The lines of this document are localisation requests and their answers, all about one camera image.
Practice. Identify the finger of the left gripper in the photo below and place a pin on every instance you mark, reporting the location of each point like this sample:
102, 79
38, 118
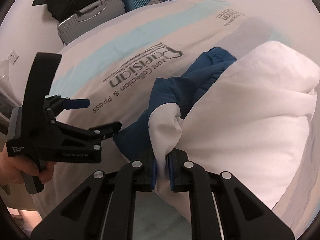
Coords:
63, 131
57, 103

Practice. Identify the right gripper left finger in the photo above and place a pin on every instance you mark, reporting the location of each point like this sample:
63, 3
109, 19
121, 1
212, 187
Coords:
103, 206

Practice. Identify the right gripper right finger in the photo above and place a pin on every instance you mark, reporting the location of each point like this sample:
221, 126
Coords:
221, 207

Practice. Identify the blue and white jacket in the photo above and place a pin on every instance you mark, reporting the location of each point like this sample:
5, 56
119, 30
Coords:
249, 116

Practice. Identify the left hand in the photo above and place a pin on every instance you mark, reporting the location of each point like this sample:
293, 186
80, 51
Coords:
12, 169

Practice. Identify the striped bed sheet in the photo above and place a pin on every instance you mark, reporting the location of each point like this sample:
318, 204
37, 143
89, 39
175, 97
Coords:
116, 65

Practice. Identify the grey suitcase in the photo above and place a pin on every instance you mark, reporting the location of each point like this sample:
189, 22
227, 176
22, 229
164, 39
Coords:
89, 17

